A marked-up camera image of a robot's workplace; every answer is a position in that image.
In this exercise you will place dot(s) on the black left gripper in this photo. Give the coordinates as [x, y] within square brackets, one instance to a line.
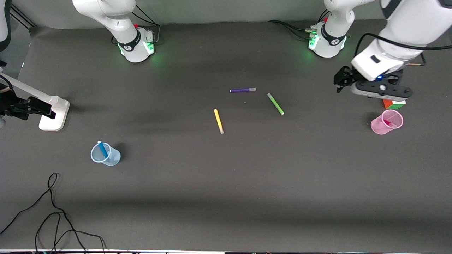
[344, 78]

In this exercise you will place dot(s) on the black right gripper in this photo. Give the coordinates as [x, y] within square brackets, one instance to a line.
[19, 106]

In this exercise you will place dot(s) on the pink marker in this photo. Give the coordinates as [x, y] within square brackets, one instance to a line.
[390, 124]

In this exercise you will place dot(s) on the blue marker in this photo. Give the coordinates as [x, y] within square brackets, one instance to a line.
[103, 150]

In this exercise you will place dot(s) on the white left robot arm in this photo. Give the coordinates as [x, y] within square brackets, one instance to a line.
[402, 21]

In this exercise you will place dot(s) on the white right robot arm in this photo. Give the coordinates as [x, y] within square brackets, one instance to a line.
[123, 28]

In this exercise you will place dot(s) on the white desk stand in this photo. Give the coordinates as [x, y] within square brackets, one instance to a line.
[58, 116]

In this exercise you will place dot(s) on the colourful puzzle cube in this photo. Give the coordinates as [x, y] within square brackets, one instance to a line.
[394, 104]

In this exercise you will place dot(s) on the translucent pink cup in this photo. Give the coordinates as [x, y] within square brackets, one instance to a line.
[379, 125]

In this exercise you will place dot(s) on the green marker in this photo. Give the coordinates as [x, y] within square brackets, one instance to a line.
[275, 103]

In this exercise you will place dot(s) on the translucent blue cup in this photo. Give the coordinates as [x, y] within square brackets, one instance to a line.
[111, 158]

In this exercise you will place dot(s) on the purple marker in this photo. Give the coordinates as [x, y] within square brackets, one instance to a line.
[242, 90]

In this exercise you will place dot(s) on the yellow marker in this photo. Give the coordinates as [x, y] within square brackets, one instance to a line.
[218, 121]

